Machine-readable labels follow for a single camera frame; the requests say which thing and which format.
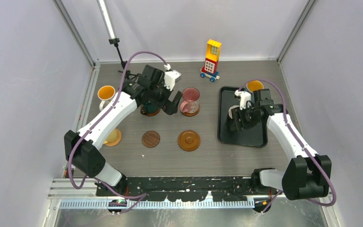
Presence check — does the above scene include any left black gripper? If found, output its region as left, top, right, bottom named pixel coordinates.
left=150, top=79, right=182, bottom=115

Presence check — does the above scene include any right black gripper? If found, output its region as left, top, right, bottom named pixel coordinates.
left=230, top=104, right=261, bottom=132

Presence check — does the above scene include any pink mug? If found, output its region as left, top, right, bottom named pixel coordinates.
left=179, top=87, right=200, bottom=113

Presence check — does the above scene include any blue mug yellow inside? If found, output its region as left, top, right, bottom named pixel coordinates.
left=246, top=80, right=264, bottom=92

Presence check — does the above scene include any white patterned mug orange inside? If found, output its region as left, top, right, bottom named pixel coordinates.
left=97, top=85, right=116, bottom=111

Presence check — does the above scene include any dark green mug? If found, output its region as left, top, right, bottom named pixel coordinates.
left=142, top=102, right=159, bottom=113

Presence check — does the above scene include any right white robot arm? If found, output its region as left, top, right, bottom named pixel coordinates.
left=229, top=89, right=331, bottom=200

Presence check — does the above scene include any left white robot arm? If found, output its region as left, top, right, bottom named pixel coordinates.
left=64, top=65, right=182, bottom=196

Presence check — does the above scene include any wooden ringed coaster back right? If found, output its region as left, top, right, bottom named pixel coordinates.
left=182, top=105, right=200, bottom=117

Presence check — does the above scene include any wooden ringed coaster front right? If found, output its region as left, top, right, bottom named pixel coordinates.
left=177, top=130, right=201, bottom=152

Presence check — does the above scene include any dark walnut coaster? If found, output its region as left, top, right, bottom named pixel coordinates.
left=141, top=131, right=160, bottom=148

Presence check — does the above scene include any cork coaster front left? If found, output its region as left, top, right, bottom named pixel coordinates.
left=104, top=129, right=122, bottom=147

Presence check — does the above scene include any black serving tray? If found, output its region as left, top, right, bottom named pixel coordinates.
left=217, top=86, right=268, bottom=148

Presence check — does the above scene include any toy brick tower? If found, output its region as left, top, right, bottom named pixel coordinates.
left=200, top=39, right=222, bottom=82

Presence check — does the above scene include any black tripod with light pole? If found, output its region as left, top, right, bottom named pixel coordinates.
left=96, top=0, right=138, bottom=80

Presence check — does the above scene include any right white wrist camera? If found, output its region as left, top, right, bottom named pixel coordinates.
left=234, top=90, right=252, bottom=110

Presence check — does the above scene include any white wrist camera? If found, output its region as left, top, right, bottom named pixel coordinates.
left=234, top=90, right=252, bottom=110
left=164, top=64, right=181, bottom=91

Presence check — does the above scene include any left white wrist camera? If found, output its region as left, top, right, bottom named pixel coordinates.
left=164, top=64, right=181, bottom=91

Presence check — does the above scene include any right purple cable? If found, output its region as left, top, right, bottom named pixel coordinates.
left=237, top=79, right=337, bottom=214

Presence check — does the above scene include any purple cable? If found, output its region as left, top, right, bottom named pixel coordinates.
left=68, top=51, right=172, bottom=215
left=237, top=79, right=337, bottom=214

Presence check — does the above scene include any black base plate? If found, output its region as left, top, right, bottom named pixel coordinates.
left=95, top=176, right=278, bottom=202

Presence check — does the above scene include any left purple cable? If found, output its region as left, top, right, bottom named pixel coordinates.
left=68, top=51, right=172, bottom=215

